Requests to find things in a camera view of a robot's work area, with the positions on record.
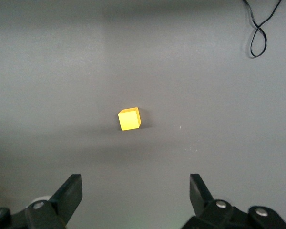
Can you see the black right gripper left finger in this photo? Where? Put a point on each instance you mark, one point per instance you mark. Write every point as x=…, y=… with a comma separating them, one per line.
x=66, y=195

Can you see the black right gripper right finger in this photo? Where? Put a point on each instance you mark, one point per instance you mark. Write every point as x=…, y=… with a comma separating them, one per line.
x=202, y=200

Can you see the yellow cube block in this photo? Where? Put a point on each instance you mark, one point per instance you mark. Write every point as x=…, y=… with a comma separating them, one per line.
x=129, y=120

